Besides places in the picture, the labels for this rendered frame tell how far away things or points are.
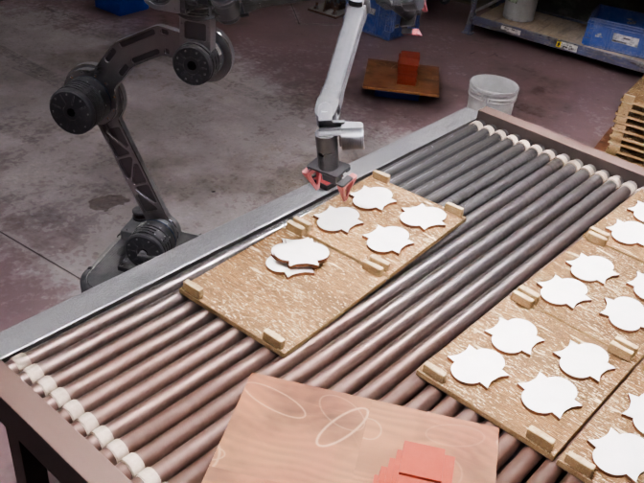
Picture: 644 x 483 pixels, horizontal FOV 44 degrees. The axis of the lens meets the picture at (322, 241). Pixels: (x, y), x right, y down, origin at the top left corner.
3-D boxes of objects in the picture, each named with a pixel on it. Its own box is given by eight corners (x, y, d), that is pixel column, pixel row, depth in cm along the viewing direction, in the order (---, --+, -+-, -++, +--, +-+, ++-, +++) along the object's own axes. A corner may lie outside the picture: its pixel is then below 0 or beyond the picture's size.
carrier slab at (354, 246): (287, 228, 229) (288, 223, 228) (371, 178, 257) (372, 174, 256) (388, 280, 212) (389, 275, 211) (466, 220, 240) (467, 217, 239)
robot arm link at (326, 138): (314, 124, 209) (313, 135, 205) (341, 122, 209) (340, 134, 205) (316, 146, 214) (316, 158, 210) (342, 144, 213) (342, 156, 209)
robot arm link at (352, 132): (321, 119, 217) (318, 102, 209) (363, 117, 216) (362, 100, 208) (321, 158, 213) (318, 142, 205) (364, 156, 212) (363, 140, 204)
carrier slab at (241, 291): (178, 292, 201) (178, 287, 200) (286, 229, 228) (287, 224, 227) (284, 358, 184) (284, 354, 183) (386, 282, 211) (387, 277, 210)
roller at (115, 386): (51, 424, 168) (48, 407, 165) (520, 148, 294) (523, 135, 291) (64, 437, 165) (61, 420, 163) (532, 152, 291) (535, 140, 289)
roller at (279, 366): (108, 479, 158) (106, 462, 155) (569, 168, 284) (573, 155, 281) (124, 494, 155) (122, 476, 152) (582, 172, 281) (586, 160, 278)
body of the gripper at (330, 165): (321, 159, 220) (319, 136, 215) (351, 171, 215) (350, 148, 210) (307, 171, 216) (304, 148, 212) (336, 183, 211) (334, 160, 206)
